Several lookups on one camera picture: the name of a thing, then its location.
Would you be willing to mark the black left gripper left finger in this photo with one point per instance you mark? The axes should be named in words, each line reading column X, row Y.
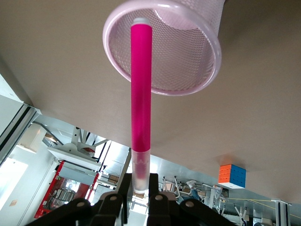
column 110, row 207

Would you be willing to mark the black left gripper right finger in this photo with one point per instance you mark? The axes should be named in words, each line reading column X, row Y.
column 169, row 209

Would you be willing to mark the pink marker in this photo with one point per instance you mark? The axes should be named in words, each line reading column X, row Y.
column 141, row 82

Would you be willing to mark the white shelf board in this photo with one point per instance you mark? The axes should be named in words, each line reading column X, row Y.
column 70, row 150

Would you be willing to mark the multicolour puzzle cube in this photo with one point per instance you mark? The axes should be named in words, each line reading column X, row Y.
column 231, row 176

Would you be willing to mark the pink mesh cup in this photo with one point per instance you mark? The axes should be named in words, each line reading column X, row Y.
column 188, row 58

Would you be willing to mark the red metal cabinet frame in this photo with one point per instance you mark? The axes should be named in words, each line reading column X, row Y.
column 43, row 202

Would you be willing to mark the aluminium profile post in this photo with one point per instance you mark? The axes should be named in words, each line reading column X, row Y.
column 281, row 212

